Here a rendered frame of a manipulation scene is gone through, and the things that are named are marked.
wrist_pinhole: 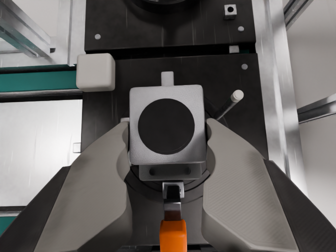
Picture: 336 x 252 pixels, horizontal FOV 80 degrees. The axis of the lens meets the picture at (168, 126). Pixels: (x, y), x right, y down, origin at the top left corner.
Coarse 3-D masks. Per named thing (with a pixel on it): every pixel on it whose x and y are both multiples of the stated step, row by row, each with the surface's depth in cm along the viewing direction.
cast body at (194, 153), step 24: (168, 72) 16; (144, 96) 12; (168, 96) 12; (192, 96) 12; (144, 120) 11; (168, 120) 10; (192, 120) 11; (144, 144) 10; (168, 144) 10; (192, 144) 11; (144, 168) 14; (168, 168) 14; (192, 168) 14
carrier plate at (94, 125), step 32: (128, 64) 28; (160, 64) 28; (192, 64) 27; (224, 64) 27; (256, 64) 27; (96, 96) 27; (128, 96) 27; (224, 96) 26; (256, 96) 26; (96, 128) 27; (256, 128) 26; (128, 192) 25; (192, 224) 24
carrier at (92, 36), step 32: (96, 0) 30; (128, 0) 29; (160, 0) 27; (192, 0) 28; (224, 0) 29; (96, 32) 29; (128, 32) 28; (160, 32) 28; (192, 32) 28; (224, 32) 28
